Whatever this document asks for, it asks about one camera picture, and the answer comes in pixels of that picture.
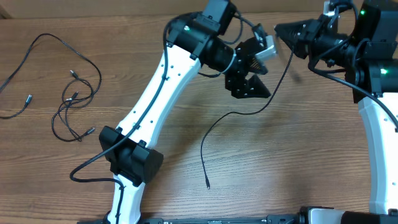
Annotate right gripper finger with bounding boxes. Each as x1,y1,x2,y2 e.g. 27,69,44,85
276,33,297,50
274,19,313,36

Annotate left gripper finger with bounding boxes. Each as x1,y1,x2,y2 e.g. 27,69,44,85
233,75,271,99
247,57,268,75

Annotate black USB cable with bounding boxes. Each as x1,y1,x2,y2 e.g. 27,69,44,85
51,69,95,142
200,46,296,190
0,33,104,143

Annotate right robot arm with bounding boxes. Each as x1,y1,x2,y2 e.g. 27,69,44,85
274,1,397,223

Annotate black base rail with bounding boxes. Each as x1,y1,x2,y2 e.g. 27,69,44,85
77,213,308,224

